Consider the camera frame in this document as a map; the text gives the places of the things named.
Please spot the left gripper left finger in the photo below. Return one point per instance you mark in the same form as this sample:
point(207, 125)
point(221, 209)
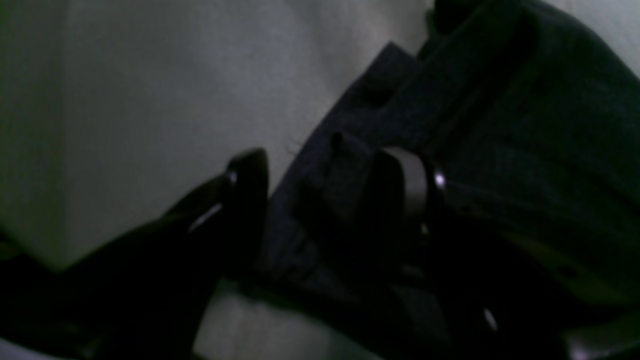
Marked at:
point(142, 296)

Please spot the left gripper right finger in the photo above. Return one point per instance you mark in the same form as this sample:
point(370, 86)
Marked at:
point(504, 296)

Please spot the black t-shirt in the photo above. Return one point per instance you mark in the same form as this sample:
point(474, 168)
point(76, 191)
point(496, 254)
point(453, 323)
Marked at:
point(532, 118)

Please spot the light green table cloth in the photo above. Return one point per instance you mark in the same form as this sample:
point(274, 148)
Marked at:
point(112, 111)

